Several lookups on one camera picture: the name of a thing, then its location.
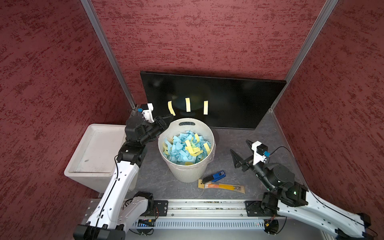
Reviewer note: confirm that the left aluminium frame post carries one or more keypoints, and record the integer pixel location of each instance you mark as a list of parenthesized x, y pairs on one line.
[(96, 24)]

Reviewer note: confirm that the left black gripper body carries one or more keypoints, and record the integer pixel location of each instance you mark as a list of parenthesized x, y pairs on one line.
[(152, 130)]

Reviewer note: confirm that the white styrofoam box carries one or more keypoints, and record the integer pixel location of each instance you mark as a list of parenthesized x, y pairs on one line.
[(92, 163)]

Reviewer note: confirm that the blue and black stapler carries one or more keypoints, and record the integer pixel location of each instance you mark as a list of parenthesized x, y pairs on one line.
[(214, 178)]

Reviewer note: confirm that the aluminium frame post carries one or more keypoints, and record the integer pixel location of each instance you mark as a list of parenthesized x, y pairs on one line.
[(315, 30), (96, 24)]

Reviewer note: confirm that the yellow sticky note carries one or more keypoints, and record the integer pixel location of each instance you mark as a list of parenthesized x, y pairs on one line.
[(170, 107), (206, 107), (188, 105)]

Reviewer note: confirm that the pile of paper strips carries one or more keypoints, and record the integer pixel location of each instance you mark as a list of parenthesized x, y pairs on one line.
[(185, 149)]

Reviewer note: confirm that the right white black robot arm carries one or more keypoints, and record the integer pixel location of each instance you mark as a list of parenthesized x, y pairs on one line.
[(288, 198)]

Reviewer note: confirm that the right aluminium frame post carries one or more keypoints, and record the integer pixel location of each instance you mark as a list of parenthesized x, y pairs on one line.
[(315, 30)]

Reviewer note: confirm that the black computer monitor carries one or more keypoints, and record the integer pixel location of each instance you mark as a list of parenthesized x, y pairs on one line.
[(233, 103)]

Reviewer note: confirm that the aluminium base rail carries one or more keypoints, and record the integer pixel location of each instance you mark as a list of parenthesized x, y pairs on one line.
[(207, 208)]

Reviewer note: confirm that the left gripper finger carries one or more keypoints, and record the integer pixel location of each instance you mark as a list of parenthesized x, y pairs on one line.
[(162, 119), (164, 126)]

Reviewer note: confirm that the white waste basket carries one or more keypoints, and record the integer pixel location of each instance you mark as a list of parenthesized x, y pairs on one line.
[(192, 173)]

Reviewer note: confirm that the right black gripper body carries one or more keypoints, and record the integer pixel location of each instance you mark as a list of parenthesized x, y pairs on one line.
[(255, 168)]

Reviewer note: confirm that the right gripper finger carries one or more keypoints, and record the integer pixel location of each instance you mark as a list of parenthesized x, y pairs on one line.
[(238, 161), (249, 144)]

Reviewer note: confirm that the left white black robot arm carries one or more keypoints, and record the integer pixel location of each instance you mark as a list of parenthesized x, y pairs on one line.
[(128, 162)]

